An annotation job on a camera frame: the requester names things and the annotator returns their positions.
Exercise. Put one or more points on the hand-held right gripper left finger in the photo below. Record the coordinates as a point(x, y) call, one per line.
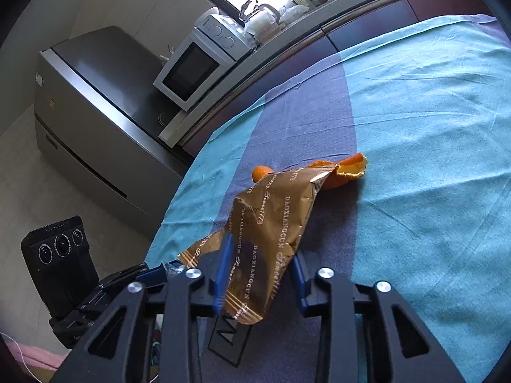
point(223, 271)

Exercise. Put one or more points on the silver refrigerator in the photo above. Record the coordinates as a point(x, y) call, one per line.
point(99, 119)

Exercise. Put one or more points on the large orange peel piece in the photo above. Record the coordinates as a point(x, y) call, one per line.
point(349, 167)

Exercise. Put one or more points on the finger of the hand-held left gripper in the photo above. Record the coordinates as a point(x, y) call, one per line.
point(119, 277)
point(155, 275)

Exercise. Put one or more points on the teal and grey tablecloth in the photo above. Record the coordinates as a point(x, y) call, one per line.
point(419, 127)

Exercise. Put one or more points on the white microwave oven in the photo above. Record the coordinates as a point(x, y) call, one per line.
point(187, 72)

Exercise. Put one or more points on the pink cloth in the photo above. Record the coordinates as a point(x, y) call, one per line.
point(28, 357)

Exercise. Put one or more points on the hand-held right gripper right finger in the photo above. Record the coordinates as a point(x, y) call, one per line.
point(298, 283)

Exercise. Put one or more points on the gold snack wrapper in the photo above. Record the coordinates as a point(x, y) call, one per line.
point(271, 215)

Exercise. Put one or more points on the orange fruit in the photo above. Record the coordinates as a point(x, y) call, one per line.
point(261, 172)

